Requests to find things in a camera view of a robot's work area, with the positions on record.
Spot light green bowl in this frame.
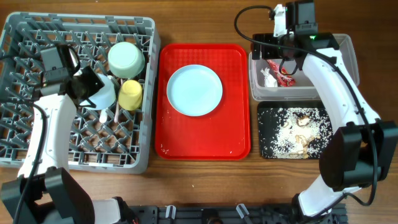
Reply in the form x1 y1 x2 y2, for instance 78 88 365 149
80 73 116 110

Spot white napkin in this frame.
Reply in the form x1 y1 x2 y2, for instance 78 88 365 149
261 68 278 88

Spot red candy wrapper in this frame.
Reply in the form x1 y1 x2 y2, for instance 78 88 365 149
267 60 296 87

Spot white plastic spoon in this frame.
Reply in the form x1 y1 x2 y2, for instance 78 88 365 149
99 109 108 123

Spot yellow plastic cup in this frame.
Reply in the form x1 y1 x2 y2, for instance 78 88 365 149
118 80 143 111

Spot green bowl with food scraps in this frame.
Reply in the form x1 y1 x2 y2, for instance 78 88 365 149
108 42 146 79

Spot white plastic fork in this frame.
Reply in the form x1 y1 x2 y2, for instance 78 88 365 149
114 103 120 123

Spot light blue plate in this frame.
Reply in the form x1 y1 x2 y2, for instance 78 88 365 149
166 64 223 117

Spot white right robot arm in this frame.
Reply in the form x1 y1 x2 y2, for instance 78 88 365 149
261 33 397 223

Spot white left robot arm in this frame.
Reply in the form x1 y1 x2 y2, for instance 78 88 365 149
1 45 134 223

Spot grey dishwasher rack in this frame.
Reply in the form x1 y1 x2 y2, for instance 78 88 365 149
1 12 160 174

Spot clear plastic bin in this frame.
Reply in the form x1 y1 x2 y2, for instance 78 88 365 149
248 34 359 101

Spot black tray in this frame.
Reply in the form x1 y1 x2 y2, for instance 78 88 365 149
257 100 335 160

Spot red plastic tray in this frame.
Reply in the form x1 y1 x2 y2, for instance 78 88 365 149
154 44 251 161

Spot spilled rice and food scraps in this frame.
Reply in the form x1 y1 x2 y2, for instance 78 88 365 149
261 106 333 159

